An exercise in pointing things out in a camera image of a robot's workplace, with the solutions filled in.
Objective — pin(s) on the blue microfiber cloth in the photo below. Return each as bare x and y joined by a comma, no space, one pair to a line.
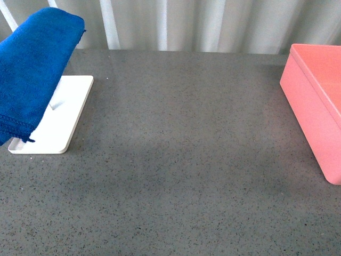
33,59

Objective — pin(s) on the white towel rack stand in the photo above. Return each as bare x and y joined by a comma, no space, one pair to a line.
54,133

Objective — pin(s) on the pink plastic storage box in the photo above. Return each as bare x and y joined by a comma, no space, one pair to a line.
311,83

